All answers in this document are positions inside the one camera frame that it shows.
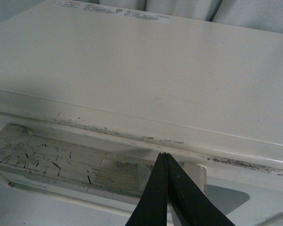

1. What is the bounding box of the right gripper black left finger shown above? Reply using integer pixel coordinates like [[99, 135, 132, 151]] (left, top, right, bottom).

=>
[[126, 153, 168, 226]]

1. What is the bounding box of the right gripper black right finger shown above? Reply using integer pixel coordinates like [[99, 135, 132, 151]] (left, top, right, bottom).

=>
[[165, 153, 234, 226]]

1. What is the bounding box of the white Toshiba toaster oven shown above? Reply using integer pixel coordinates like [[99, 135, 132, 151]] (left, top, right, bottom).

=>
[[0, 0, 283, 226]]

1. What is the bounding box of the pale grey curtain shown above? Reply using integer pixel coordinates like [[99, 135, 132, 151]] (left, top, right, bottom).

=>
[[0, 0, 283, 35]]

